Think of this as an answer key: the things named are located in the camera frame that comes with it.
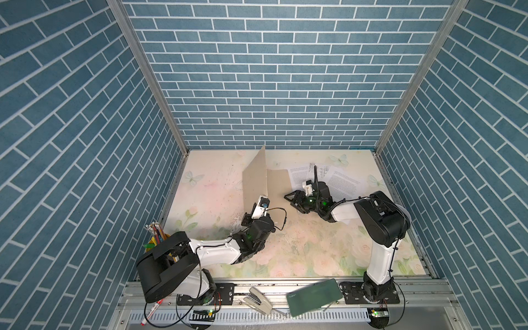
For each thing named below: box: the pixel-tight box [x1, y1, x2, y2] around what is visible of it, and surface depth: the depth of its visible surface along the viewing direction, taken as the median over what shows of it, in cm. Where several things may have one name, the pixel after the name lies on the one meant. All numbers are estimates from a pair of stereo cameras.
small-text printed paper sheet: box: [289, 165, 311, 192], surface depth 111 cm
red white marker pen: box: [140, 298, 165, 327], surface depth 71 cm
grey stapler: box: [239, 286, 273, 315], surface depth 72 cm
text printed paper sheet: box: [324, 166, 369, 203], surface depth 110 cm
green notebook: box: [286, 278, 344, 317], surface depth 74 cm
